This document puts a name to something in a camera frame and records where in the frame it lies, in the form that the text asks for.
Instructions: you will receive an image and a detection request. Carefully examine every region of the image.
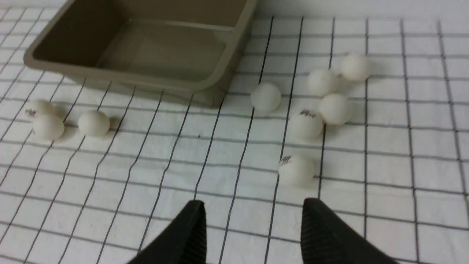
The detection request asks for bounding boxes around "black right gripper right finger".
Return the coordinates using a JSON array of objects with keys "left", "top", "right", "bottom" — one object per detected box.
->
[{"left": 301, "top": 198, "right": 397, "bottom": 264}]

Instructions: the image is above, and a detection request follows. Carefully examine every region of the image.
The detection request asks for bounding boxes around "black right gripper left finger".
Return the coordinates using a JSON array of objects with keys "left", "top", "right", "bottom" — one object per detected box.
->
[{"left": 129, "top": 200, "right": 207, "bottom": 264}]

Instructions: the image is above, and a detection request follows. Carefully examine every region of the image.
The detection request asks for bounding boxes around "white ball with red logo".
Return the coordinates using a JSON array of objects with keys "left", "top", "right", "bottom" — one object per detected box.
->
[{"left": 24, "top": 99, "right": 56, "bottom": 118}]

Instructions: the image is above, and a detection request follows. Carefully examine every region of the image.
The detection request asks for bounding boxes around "white black-grid tablecloth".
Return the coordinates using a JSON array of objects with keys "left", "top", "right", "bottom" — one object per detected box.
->
[{"left": 1, "top": 7, "right": 468, "bottom": 264}]

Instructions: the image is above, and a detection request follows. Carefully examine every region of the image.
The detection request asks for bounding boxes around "plain white ball left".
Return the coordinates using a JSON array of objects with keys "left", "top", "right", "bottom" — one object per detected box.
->
[{"left": 78, "top": 110, "right": 110, "bottom": 137}]

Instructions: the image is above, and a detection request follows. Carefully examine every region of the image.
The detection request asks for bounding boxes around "white ball with black logo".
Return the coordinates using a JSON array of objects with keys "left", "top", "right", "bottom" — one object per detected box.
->
[{"left": 32, "top": 115, "right": 65, "bottom": 141}]

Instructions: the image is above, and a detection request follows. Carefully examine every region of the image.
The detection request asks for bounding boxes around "olive plastic bin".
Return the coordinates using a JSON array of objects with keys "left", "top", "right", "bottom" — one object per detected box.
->
[{"left": 23, "top": 0, "right": 258, "bottom": 107}]

